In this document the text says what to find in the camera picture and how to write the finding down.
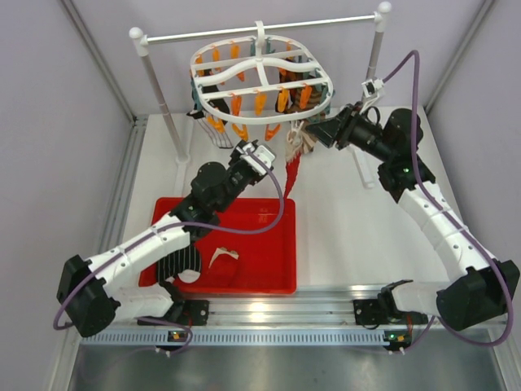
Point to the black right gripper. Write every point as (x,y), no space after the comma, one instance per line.
(352,120)

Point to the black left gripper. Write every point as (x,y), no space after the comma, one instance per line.
(235,155)

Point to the white clip sock hanger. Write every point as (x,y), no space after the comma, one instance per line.
(245,70)

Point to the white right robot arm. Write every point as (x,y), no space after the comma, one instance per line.
(480,287)

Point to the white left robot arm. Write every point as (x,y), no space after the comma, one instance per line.
(94,293)

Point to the hanging black striped sock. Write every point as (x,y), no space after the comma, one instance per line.
(215,128)

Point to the red plastic tray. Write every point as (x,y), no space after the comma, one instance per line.
(267,262)

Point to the black white striped sock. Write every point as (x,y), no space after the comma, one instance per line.
(185,265)

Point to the white drying rack stand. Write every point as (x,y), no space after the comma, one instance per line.
(142,44)

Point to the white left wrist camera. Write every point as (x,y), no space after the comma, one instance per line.
(259,157)

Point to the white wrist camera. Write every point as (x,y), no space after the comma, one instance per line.
(372,91)
(259,157)

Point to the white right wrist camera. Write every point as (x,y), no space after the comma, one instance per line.
(372,91)

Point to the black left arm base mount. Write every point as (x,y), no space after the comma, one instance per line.
(187,313)

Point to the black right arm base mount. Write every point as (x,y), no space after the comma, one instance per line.
(369,313)

